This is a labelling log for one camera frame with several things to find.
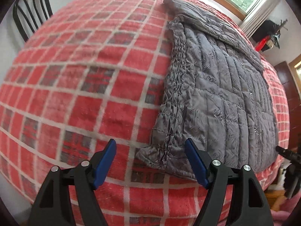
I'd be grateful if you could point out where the grey quilted rose-print jacket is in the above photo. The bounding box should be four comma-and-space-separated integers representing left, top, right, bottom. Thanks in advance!
136, 0, 279, 179

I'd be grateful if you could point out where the coat rack with dark clothes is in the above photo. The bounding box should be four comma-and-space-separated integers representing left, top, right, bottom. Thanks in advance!
251, 19, 288, 52

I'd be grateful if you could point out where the red bag on rack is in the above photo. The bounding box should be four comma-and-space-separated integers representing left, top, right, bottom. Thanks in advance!
255, 35, 271, 52

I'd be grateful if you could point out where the red plaid bedspread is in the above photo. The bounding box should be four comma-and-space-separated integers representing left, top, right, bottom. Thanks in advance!
0, 0, 291, 226

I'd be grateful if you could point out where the white curtain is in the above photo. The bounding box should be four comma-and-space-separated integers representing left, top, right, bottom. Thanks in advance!
239, 0, 281, 38

